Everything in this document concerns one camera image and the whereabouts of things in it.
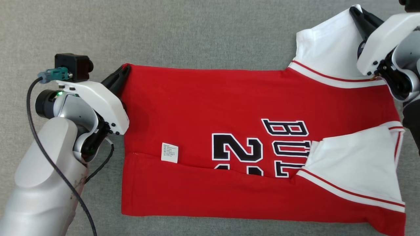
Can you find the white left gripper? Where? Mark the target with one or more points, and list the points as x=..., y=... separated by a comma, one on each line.
x=105, y=105

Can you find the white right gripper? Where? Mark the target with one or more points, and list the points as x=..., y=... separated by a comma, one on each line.
x=380, y=42

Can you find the red and white basketball jersey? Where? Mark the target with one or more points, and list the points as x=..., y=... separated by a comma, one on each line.
x=197, y=108

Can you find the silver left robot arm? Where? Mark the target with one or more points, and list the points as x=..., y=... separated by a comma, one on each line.
x=39, y=183

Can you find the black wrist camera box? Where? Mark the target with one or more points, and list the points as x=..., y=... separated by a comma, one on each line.
x=72, y=64
x=411, y=5

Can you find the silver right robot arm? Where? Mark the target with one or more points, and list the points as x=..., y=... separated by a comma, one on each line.
x=410, y=49

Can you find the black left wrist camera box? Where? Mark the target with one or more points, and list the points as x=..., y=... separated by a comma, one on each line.
x=72, y=64

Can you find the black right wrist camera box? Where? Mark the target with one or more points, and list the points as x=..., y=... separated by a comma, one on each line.
x=411, y=5

